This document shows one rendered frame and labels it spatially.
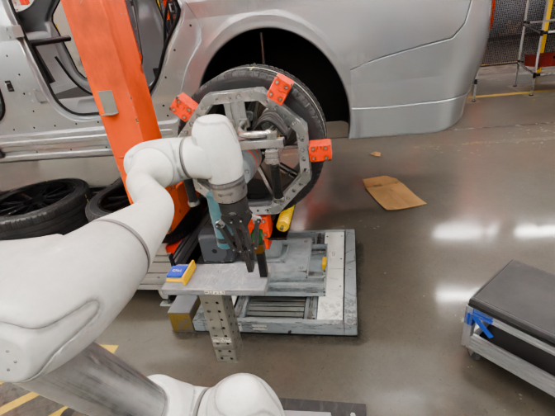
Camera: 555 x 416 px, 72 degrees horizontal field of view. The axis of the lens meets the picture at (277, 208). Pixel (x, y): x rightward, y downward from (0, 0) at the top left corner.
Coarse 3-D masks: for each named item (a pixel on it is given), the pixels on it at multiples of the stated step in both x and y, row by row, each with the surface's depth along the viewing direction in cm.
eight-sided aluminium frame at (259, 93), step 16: (208, 96) 149; (224, 96) 148; (240, 96) 147; (256, 96) 145; (288, 112) 147; (304, 128) 149; (304, 144) 152; (304, 160) 156; (304, 176) 158; (288, 192) 163; (256, 208) 170; (272, 208) 168
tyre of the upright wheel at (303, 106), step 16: (256, 64) 167; (224, 80) 153; (240, 80) 152; (256, 80) 151; (272, 80) 150; (192, 96) 160; (288, 96) 152; (304, 96) 155; (304, 112) 154; (320, 112) 168; (320, 128) 157; (304, 192) 171
